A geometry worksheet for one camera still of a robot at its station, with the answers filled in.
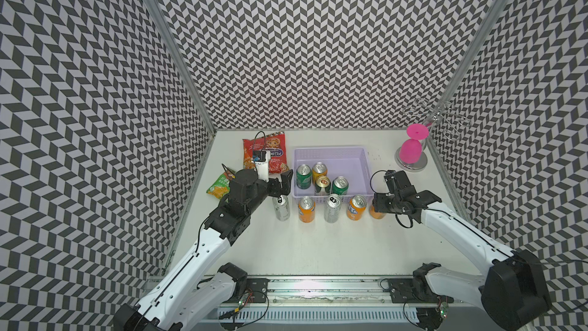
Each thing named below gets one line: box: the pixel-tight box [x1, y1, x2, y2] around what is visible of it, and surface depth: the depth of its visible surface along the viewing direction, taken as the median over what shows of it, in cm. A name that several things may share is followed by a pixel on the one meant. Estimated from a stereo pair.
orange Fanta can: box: [346, 193, 367, 221], surface depth 84 cm
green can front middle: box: [331, 175, 350, 196], surface depth 90 cm
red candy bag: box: [241, 131, 290, 174], surface depth 110 cm
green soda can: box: [295, 163, 313, 191], surface depth 93 cm
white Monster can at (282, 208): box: [272, 194, 291, 222], surface depth 81 cm
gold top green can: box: [314, 175, 332, 197], surface depth 89 cm
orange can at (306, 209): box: [297, 196, 317, 224], surface depth 84 cm
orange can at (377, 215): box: [369, 204, 387, 220], surface depth 89 cm
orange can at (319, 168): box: [312, 161, 328, 185], surface depth 93 cm
